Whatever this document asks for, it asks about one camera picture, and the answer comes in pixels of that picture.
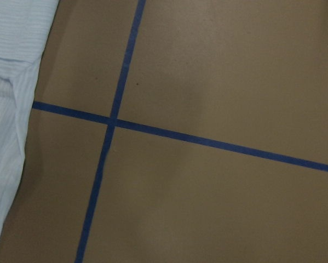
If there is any light blue button-up shirt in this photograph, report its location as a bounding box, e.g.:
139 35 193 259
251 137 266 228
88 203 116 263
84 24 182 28
0 1 58 234

